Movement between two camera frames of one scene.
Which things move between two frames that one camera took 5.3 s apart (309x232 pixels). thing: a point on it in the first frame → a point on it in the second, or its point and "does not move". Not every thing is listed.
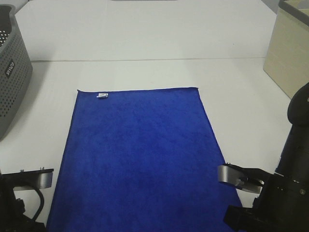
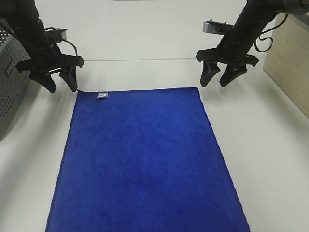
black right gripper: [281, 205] → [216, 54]
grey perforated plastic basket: [16, 67] does not move
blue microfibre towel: [139, 160] does not move
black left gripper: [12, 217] → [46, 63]
